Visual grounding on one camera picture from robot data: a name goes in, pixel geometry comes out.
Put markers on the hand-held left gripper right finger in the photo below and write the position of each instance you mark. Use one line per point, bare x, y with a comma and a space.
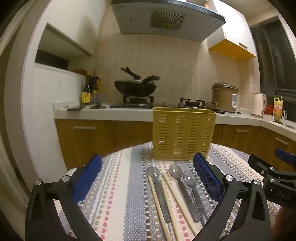
207, 178

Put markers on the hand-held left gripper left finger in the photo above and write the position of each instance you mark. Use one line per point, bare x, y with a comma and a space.
89, 176

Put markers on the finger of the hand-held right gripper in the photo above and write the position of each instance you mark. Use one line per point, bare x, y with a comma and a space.
257, 163
285, 155

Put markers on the metal spoon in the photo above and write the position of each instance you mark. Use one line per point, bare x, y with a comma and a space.
175, 171
153, 172
190, 181

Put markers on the wooden chopstick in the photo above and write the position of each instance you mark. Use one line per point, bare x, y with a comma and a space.
170, 208
180, 201
157, 206

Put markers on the yellow slotted plastic basket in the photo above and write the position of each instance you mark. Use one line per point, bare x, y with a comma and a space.
182, 129

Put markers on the person's right forearm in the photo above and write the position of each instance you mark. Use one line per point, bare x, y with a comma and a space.
284, 224

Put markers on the striped woven table mat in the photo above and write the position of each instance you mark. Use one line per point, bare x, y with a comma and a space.
120, 185

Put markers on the wooden base cabinet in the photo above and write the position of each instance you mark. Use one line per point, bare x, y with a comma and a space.
92, 139

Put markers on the yellow plastic bottle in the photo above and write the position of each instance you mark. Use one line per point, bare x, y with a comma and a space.
278, 109

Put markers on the red container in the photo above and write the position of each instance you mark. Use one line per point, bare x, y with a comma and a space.
269, 110

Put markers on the pale pink electric kettle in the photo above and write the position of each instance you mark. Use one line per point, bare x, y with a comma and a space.
257, 104

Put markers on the white kitchen countertop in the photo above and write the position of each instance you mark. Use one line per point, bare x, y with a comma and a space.
129, 112

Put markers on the brown rice cooker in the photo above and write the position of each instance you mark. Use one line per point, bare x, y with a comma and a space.
222, 97

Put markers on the soy sauce bottle yellow label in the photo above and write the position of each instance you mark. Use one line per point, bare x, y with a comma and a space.
85, 95

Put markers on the black gas stove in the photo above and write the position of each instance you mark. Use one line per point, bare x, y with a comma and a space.
138, 105

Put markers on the dark sauce bottle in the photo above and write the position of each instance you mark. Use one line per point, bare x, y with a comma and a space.
95, 84

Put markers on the black wok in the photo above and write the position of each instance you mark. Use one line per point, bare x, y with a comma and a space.
134, 89

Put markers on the dark window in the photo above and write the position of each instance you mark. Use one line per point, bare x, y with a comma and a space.
277, 58

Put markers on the black cooking utensil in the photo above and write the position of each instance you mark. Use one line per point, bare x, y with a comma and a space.
131, 73

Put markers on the grey range hood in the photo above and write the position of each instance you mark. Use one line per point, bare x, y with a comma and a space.
138, 20

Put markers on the yellow wall cabinet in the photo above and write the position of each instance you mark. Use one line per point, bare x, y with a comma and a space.
231, 46

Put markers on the white wall cabinet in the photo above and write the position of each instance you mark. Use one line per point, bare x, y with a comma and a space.
76, 25

